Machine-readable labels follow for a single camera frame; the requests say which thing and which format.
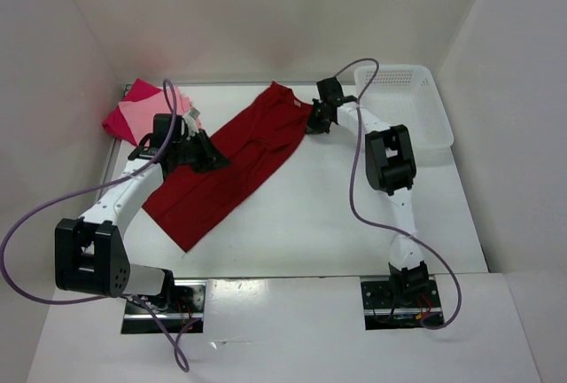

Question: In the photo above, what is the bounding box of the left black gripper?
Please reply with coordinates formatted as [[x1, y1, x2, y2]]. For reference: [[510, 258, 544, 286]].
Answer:
[[173, 129, 231, 174]]

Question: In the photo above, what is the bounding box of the dark red t shirt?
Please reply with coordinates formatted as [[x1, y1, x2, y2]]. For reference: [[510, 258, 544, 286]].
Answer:
[[143, 82, 313, 252]]

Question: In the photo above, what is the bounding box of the light pink t shirt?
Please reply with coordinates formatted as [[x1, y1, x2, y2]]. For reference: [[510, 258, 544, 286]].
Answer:
[[119, 87, 193, 143]]

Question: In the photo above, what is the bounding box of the magenta t shirt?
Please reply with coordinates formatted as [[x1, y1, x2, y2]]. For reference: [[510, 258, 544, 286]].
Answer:
[[102, 79, 161, 145]]

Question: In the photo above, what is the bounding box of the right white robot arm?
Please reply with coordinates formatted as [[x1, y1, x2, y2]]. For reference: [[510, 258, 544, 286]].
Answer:
[[307, 96, 429, 306]]

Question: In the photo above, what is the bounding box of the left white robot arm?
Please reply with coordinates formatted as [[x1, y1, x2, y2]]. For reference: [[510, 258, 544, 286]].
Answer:
[[55, 130, 229, 312]]

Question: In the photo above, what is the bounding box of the white plastic basket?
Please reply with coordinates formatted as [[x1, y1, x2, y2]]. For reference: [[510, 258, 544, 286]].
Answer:
[[353, 65, 454, 151]]

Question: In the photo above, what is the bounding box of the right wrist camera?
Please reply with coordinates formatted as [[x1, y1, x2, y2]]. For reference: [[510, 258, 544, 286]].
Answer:
[[316, 77, 344, 103]]

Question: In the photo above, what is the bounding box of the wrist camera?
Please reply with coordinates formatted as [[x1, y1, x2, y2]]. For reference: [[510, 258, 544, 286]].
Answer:
[[150, 108, 201, 148], [316, 77, 344, 103]]

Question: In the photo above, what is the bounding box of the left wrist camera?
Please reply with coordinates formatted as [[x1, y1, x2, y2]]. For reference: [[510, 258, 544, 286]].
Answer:
[[150, 108, 201, 148]]

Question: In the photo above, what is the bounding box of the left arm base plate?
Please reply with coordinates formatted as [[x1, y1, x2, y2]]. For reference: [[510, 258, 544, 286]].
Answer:
[[120, 281, 206, 335]]

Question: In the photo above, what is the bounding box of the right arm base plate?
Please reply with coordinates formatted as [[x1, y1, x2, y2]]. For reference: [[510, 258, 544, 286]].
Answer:
[[360, 277, 445, 331]]

